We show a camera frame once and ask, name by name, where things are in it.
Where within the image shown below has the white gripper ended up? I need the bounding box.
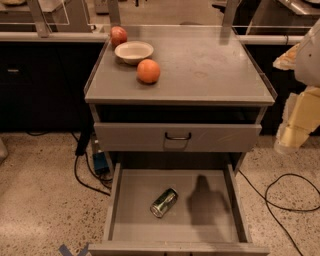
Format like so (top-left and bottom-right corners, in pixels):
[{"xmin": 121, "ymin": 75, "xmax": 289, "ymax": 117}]
[{"xmin": 273, "ymin": 44, "xmax": 320, "ymax": 154}]

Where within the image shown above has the black drawer handle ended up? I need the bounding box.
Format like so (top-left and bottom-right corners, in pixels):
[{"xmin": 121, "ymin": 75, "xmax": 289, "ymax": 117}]
[{"xmin": 165, "ymin": 132, "xmax": 192, "ymax": 141}]

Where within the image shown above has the grey top drawer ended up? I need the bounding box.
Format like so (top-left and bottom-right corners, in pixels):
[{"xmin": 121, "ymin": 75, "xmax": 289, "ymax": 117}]
[{"xmin": 94, "ymin": 123, "xmax": 261, "ymax": 152}]

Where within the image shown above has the dark background counter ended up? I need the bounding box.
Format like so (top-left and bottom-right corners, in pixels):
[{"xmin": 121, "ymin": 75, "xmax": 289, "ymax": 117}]
[{"xmin": 0, "ymin": 33, "xmax": 107, "ymax": 132}]

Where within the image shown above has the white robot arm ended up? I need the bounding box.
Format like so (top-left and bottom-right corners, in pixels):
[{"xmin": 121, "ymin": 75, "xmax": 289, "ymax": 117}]
[{"xmin": 273, "ymin": 21, "xmax": 320, "ymax": 154}]

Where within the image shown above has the black cable left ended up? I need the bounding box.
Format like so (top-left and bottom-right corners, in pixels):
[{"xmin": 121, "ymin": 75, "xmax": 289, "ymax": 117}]
[{"xmin": 25, "ymin": 131, "xmax": 114, "ymax": 197}]

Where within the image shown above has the orange fruit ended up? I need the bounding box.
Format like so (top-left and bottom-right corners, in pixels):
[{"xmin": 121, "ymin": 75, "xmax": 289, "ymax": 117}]
[{"xmin": 137, "ymin": 59, "xmax": 160, "ymax": 84}]

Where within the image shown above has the blue power box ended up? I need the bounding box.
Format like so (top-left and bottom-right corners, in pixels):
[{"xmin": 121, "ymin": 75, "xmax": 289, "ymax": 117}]
[{"xmin": 93, "ymin": 152, "xmax": 109, "ymax": 175}]

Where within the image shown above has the black cable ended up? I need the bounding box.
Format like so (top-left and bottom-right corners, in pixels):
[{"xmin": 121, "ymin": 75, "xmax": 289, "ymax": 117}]
[
  {"xmin": 238, "ymin": 169, "xmax": 320, "ymax": 256},
  {"xmin": 25, "ymin": 131, "xmax": 114, "ymax": 197}
]

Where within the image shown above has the open grey middle drawer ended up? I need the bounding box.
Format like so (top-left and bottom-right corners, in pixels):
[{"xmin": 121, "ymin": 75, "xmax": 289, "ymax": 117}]
[{"xmin": 89, "ymin": 165, "xmax": 269, "ymax": 256}]

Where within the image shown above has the black cable right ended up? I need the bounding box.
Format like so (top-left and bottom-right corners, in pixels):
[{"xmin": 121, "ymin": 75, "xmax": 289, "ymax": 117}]
[{"xmin": 238, "ymin": 169, "xmax": 320, "ymax": 256}]

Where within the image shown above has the red apple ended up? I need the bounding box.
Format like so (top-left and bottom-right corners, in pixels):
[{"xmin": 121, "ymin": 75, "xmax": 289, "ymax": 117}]
[{"xmin": 110, "ymin": 26, "xmax": 127, "ymax": 47}]

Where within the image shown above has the green soda can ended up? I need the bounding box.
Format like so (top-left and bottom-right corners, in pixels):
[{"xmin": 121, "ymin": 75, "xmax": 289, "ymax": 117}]
[{"xmin": 150, "ymin": 188, "xmax": 178, "ymax": 218}]

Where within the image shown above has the white bowl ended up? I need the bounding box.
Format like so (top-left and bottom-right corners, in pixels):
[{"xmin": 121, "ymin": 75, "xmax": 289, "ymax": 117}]
[{"xmin": 114, "ymin": 41, "xmax": 154, "ymax": 65}]

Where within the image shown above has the grey drawer cabinet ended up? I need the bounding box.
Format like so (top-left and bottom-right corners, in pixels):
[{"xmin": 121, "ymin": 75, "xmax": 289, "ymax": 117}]
[{"xmin": 83, "ymin": 24, "xmax": 278, "ymax": 256}]

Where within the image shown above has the blue tape cross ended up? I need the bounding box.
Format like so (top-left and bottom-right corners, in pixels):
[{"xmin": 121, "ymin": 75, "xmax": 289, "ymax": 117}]
[{"xmin": 58, "ymin": 244, "xmax": 89, "ymax": 256}]

